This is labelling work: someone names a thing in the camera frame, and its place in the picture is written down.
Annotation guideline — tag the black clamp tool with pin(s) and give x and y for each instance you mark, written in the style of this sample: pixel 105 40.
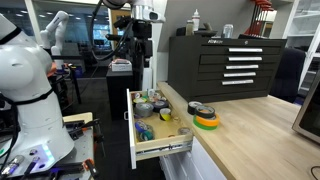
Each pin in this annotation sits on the black clamp tool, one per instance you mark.
pixel 81 128

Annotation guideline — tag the large green tape roll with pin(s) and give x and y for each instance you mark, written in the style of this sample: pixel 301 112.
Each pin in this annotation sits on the large green tape roll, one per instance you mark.
pixel 200 125

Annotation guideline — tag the red bar clamps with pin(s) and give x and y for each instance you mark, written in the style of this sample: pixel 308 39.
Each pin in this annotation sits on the red bar clamps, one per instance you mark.
pixel 260 16

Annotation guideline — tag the large orange tape roll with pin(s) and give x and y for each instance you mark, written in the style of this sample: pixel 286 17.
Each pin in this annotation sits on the large orange tape roll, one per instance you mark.
pixel 208 121

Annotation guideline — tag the black metal tool chest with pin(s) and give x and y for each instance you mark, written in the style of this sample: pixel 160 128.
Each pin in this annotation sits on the black metal tool chest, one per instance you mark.
pixel 213 66

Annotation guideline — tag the yellow black hazard tape roll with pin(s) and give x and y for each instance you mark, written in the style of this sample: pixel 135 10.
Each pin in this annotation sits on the yellow black hazard tape roll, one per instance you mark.
pixel 165 114

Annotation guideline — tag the black camera on stand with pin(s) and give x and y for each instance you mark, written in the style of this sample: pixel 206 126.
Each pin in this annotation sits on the black camera on stand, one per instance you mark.
pixel 116 37

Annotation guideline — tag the black office chair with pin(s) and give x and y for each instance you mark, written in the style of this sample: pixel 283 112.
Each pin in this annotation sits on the black office chair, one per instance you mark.
pixel 288 73

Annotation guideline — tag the small white robot arm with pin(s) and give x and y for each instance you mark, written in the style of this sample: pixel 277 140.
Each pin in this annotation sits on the small white robot arm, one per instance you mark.
pixel 55 30

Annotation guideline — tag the wooden drawer with white front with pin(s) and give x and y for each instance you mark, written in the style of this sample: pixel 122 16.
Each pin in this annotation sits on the wooden drawer with white front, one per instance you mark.
pixel 160 126

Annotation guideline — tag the robot mounting platform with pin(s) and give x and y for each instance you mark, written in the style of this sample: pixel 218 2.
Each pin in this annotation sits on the robot mounting platform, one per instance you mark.
pixel 78 150

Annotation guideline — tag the blue tape roll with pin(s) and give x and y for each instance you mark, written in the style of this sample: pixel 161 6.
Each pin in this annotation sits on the blue tape roll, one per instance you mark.
pixel 140 126

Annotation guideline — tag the white box with red print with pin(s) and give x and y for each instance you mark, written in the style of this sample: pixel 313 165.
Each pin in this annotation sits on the white box with red print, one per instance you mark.
pixel 121 65

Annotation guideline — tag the white shelving unit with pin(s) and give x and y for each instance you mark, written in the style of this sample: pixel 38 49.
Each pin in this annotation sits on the white shelving unit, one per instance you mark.
pixel 308 40

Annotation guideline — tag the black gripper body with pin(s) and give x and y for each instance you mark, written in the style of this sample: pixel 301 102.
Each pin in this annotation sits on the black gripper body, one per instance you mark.
pixel 143 46

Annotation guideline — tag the orange black plug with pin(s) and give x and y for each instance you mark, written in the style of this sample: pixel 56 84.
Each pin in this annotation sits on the orange black plug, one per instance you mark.
pixel 90 166

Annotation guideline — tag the white squeeze bottle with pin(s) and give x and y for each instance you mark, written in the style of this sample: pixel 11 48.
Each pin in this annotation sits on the white squeeze bottle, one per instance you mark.
pixel 196 20

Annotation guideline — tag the white drawer cabinet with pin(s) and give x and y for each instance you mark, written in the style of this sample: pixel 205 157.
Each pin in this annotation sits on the white drawer cabinet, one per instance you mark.
pixel 190 163

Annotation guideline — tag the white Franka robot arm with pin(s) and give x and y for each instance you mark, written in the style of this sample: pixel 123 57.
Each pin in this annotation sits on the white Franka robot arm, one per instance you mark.
pixel 30 100

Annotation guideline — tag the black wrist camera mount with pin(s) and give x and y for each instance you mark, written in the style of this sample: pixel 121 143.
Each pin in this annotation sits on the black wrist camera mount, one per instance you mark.
pixel 131 26

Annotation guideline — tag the grey duct tape roll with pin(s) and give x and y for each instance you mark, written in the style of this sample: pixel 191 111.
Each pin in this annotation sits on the grey duct tape roll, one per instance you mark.
pixel 144 109

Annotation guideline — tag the teal tape roll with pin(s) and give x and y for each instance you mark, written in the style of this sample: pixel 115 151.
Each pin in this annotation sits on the teal tape roll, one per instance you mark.
pixel 147 135

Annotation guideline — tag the black desk with clutter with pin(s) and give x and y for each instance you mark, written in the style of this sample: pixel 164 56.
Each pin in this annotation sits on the black desk with clutter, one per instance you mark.
pixel 68 80

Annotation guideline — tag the black cabinet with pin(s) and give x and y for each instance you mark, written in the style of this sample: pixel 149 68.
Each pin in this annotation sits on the black cabinet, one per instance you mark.
pixel 118 93

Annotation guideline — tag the clear tape roll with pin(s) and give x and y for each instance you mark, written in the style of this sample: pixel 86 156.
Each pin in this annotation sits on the clear tape roll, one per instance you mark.
pixel 184 130

